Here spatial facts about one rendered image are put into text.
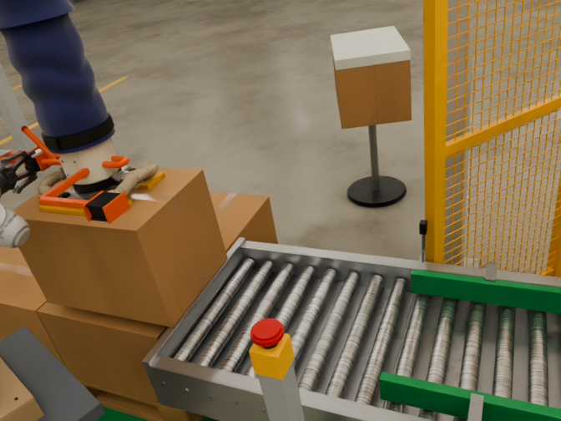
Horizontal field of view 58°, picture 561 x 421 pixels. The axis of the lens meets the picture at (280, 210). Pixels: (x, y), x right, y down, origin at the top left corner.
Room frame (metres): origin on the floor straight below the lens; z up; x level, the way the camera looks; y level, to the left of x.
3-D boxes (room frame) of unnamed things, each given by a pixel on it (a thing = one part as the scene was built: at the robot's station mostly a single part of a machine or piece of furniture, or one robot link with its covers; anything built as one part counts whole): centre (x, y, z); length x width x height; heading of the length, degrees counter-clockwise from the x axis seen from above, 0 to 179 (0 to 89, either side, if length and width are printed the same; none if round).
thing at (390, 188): (2.99, -0.67, 0.31); 0.40 x 0.40 x 0.62
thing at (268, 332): (0.77, 0.07, 1.02); 0.07 x 0.07 x 0.04
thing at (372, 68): (2.99, -0.67, 0.82); 0.60 x 0.40 x 0.40; 172
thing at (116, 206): (1.25, 0.47, 1.14); 0.09 x 0.08 x 0.05; 151
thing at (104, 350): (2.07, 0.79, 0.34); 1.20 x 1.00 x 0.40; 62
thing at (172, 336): (1.49, 0.34, 0.58); 0.70 x 0.03 x 0.06; 152
